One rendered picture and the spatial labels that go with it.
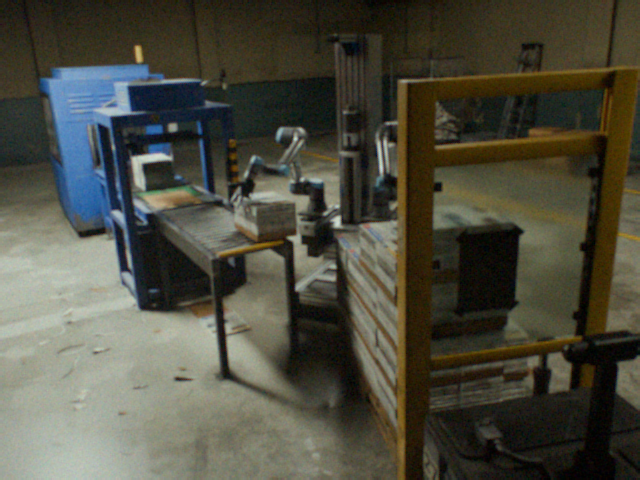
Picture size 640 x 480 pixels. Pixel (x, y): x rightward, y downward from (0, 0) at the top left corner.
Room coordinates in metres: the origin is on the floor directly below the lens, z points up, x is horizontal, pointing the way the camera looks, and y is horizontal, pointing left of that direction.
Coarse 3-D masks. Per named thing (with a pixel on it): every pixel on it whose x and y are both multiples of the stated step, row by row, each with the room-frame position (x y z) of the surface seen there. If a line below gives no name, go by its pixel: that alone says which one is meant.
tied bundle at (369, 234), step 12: (360, 228) 2.88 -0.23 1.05; (372, 228) 2.83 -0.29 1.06; (384, 228) 2.82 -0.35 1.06; (396, 228) 2.81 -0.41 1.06; (360, 240) 2.89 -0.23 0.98; (372, 240) 2.69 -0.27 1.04; (384, 240) 2.64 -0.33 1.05; (360, 252) 2.89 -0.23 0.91; (372, 252) 2.69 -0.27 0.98; (372, 264) 2.69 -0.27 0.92
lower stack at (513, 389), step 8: (512, 344) 2.45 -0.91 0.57; (520, 344) 2.46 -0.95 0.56; (512, 360) 2.45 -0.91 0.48; (520, 360) 2.46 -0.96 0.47; (504, 368) 2.45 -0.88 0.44; (512, 368) 2.45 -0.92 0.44; (520, 368) 2.46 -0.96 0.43; (504, 384) 2.45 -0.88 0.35; (512, 384) 2.45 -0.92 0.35; (520, 384) 2.46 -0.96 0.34; (504, 392) 2.44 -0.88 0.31; (512, 392) 2.45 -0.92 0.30; (520, 392) 2.46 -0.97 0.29
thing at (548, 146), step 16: (464, 144) 1.78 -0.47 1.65; (480, 144) 1.76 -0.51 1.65; (496, 144) 1.76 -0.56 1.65; (512, 144) 1.77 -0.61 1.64; (528, 144) 1.78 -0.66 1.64; (544, 144) 1.79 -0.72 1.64; (560, 144) 1.80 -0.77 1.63; (576, 144) 1.81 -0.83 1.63; (592, 144) 1.82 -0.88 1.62; (448, 160) 1.73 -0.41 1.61; (464, 160) 1.74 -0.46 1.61; (480, 160) 1.75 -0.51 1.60; (496, 160) 1.76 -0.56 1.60; (512, 160) 1.77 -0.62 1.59
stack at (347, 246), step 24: (336, 240) 3.42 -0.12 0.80; (360, 288) 2.91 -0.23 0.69; (360, 312) 2.90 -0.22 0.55; (384, 312) 2.52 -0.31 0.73; (360, 360) 2.94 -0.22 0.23; (384, 360) 2.50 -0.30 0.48; (360, 384) 2.94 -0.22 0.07; (384, 384) 2.51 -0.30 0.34; (384, 408) 2.52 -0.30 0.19; (384, 432) 2.55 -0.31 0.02
